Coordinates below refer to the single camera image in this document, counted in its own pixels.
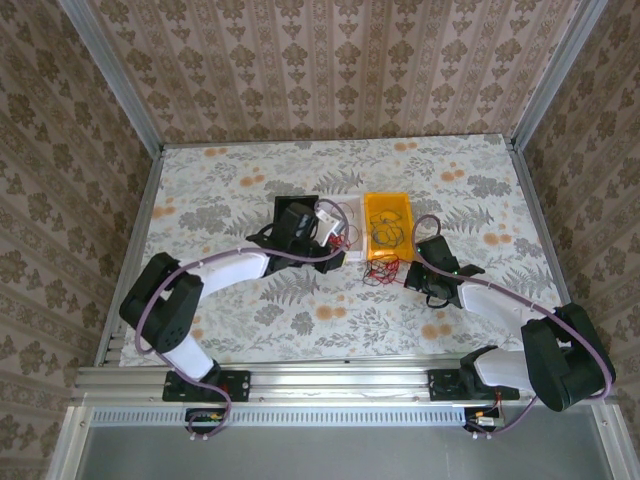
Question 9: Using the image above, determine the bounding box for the blue cable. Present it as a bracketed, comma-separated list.
[370, 209, 407, 248]

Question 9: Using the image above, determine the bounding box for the red cable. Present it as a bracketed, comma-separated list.
[328, 225, 362, 251]
[364, 253, 401, 286]

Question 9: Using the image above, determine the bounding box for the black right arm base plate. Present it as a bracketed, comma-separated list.
[428, 368, 521, 402]

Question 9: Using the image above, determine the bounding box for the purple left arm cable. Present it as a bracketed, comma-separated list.
[135, 198, 351, 444]

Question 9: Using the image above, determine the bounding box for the floral tablecloth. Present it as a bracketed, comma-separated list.
[106, 133, 572, 365]

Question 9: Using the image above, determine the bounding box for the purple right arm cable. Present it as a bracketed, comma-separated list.
[410, 214, 618, 442]

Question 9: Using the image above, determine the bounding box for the aluminium table side rail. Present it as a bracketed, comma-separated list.
[92, 144, 166, 369]
[506, 139, 592, 365]

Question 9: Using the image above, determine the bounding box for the aluminium mounting rail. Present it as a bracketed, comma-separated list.
[69, 362, 619, 407]

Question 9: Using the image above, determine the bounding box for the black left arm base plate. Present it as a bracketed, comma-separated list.
[163, 368, 252, 403]

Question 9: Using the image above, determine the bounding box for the aluminium frame post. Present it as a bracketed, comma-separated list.
[508, 0, 599, 151]
[56, 0, 166, 154]

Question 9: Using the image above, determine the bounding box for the white plastic bin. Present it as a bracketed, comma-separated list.
[319, 195, 369, 264]

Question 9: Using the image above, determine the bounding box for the black connector board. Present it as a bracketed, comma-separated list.
[462, 407, 504, 434]
[184, 407, 227, 434]

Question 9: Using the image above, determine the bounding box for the slotted grey cable duct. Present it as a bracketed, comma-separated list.
[89, 406, 614, 427]

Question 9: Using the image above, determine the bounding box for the grey metal panel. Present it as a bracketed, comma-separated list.
[47, 404, 640, 480]

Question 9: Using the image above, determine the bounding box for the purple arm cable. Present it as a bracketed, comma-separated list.
[410, 214, 618, 442]
[135, 198, 351, 444]

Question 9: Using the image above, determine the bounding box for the yellow plastic bin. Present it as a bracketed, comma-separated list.
[363, 192, 416, 263]

